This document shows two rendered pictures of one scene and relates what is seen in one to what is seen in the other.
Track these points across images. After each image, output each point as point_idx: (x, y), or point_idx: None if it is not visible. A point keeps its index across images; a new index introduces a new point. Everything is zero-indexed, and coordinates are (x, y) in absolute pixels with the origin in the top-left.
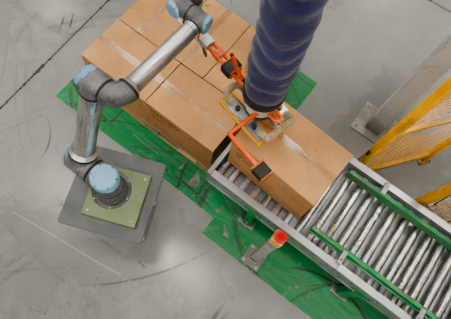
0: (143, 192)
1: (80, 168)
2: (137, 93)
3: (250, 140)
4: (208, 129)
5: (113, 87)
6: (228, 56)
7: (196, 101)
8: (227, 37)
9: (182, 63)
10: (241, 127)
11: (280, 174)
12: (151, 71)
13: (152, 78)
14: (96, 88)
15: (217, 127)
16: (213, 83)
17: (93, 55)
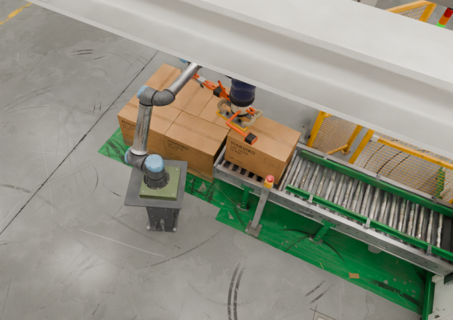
0: (177, 176)
1: (139, 160)
2: (174, 96)
3: (238, 134)
4: (207, 143)
5: (160, 93)
6: (210, 102)
7: (196, 129)
8: (207, 93)
9: (183, 110)
10: (232, 122)
11: (261, 149)
12: (179, 85)
13: (180, 89)
14: (151, 95)
15: (213, 141)
16: (205, 118)
17: (125, 114)
